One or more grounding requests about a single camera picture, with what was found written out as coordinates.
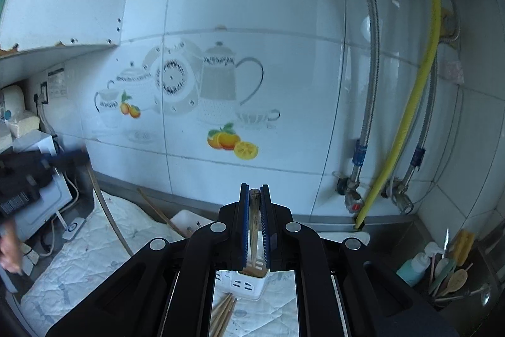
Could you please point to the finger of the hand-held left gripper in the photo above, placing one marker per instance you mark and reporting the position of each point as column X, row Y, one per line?
column 67, row 158

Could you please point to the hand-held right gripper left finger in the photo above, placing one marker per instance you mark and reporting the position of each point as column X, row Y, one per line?
column 245, row 230

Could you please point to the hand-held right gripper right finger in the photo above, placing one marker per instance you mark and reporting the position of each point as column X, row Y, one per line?
column 265, row 230

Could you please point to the white plastic utensil holder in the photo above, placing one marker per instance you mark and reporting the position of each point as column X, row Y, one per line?
column 244, row 286

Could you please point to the person's left hand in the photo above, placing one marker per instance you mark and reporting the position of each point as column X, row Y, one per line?
column 8, row 246

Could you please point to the white microwave oven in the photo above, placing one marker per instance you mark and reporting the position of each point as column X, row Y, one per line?
column 53, row 210

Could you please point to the cream textured packet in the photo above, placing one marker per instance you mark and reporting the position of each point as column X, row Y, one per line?
column 24, row 125

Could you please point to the white power adapter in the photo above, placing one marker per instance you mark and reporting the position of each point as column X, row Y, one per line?
column 73, row 228

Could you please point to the white rounded bag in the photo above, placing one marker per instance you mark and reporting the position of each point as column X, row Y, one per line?
column 12, row 98

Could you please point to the white quilted mat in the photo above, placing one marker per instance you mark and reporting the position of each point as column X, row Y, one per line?
column 98, row 274

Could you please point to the metal angle valve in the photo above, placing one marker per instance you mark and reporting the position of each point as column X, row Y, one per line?
column 400, row 197

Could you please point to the teal pump bottle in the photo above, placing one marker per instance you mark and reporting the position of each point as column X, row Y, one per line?
column 414, row 268

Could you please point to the pale green spoon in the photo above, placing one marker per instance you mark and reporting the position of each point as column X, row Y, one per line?
column 444, row 272

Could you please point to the black utensil cup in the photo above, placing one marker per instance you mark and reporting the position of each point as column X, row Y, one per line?
column 438, row 299

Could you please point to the yellow dish brush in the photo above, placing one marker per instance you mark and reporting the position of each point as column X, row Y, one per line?
column 462, row 244

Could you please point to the wooden spoon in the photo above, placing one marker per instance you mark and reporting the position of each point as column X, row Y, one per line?
column 457, row 279

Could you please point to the metal ladle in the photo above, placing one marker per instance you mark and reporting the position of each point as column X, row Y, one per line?
column 483, row 291

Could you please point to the black wall outlet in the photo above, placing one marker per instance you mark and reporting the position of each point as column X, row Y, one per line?
column 43, row 92

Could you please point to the printed wall label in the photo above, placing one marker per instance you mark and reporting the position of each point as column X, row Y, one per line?
column 57, row 83

